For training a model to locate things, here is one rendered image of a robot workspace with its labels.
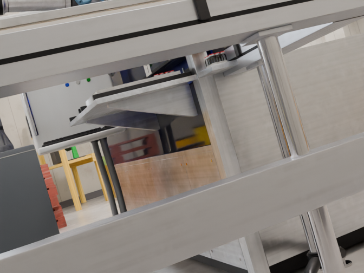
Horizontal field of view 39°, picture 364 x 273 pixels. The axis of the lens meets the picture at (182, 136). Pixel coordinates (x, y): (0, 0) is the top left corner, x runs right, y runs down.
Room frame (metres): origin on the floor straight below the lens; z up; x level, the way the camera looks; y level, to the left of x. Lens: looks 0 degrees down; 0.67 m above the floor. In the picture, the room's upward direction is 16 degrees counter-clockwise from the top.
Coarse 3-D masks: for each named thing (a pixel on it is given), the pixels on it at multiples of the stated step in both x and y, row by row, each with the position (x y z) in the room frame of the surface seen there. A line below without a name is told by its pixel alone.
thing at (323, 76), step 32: (288, 64) 2.08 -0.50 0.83; (320, 64) 2.13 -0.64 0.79; (352, 64) 2.19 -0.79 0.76; (224, 96) 1.96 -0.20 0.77; (256, 96) 2.01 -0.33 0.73; (320, 96) 2.11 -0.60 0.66; (352, 96) 2.17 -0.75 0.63; (256, 128) 2.00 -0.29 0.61; (320, 128) 2.10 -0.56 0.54; (352, 128) 2.15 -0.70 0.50; (160, 160) 2.63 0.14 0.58; (192, 160) 2.21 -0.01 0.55; (256, 160) 1.98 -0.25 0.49; (128, 192) 3.45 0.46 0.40; (160, 192) 2.77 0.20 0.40; (288, 224) 2.00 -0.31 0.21; (352, 224) 2.11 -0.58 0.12; (224, 256) 2.17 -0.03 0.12; (288, 256) 1.99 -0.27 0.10
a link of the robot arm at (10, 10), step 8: (0, 0) 1.91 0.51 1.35; (8, 0) 1.93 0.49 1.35; (16, 0) 1.95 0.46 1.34; (24, 0) 1.96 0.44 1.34; (32, 0) 1.97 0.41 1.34; (40, 0) 1.98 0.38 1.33; (48, 0) 2.00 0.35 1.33; (56, 0) 2.01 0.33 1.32; (64, 0) 2.02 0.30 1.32; (72, 0) 2.04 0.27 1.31; (80, 0) 2.03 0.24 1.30; (88, 0) 2.04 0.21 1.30; (0, 8) 1.92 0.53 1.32; (8, 8) 1.95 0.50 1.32; (16, 8) 1.96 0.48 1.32; (24, 8) 1.97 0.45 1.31; (32, 8) 1.99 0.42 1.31; (40, 8) 2.00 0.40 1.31; (48, 8) 2.02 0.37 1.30; (56, 8) 2.03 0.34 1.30
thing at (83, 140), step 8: (112, 128) 2.60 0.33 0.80; (120, 128) 2.61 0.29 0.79; (88, 136) 2.56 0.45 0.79; (96, 136) 2.57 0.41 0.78; (104, 136) 2.62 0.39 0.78; (56, 144) 2.51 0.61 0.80; (64, 144) 2.52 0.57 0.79; (72, 144) 2.53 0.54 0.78; (80, 144) 2.71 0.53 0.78; (40, 152) 2.48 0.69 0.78; (48, 152) 2.56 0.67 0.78
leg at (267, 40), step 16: (256, 32) 1.12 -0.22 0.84; (272, 32) 1.12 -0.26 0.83; (272, 48) 1.14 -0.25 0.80; (272, 64) 1.15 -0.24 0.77; (272, 80) 1.15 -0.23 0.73; (288, 80) 1.15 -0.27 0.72; (272, 96) 1.17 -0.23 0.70; (288, 96) 1.15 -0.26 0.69; (288, 112) 1.14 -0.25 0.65; (288, 128) 1.15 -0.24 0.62; (288, 144) 1.16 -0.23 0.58; (304, 144) 1.15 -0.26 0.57; (320, 208) 1.14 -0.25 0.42; (320, 224) 1.15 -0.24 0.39; (320, 240) 1.15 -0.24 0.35; (336, 240) 1.16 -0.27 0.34; (320, 256) 1.16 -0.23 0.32; (336, 256) 1.15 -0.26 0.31; (336, 272) 1.14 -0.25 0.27
